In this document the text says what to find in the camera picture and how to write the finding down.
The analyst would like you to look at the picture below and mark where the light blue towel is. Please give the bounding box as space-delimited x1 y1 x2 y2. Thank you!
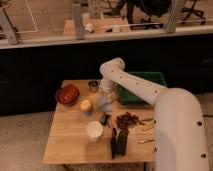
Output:
97 99 112 112

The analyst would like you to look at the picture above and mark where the black knife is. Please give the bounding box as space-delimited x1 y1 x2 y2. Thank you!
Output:
111 127 117 159

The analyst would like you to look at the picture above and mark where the bunch of dark grapes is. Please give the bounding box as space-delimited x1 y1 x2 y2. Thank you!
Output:
116 112 139 130

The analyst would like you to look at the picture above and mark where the small wooden background table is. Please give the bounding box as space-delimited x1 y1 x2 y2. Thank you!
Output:
63 18 131 36

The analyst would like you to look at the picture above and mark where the dark rectangular bar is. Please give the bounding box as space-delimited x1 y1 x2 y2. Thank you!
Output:
116 130 129 155

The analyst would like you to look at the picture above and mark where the apple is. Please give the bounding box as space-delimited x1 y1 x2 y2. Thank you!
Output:
80 99 93 112

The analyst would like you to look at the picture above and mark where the green plastic bin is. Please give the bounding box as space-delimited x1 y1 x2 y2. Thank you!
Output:
118 72 166 105

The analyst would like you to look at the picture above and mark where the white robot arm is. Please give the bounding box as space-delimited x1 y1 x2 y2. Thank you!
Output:
100 58 210 171

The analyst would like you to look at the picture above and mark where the white paper cup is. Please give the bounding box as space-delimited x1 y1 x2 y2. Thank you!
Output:
86 121 104 142

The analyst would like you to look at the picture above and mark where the red wooden bowl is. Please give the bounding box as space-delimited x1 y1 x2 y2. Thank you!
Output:
55 84 80 105

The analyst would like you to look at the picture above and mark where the metal spoon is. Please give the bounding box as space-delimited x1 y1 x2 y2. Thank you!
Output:
138 139 154 144

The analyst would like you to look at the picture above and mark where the yellow banana peel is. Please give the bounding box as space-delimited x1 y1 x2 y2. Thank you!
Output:
140 118 154 131

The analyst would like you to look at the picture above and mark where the black binder clip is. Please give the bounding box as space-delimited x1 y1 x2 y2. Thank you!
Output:
100 113 110 126

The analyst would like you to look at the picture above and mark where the black office chair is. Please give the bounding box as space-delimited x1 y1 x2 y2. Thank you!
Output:
104 0 206 30

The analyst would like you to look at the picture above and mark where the metal measuring cup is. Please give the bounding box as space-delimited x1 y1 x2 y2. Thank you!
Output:
88 80 99 93

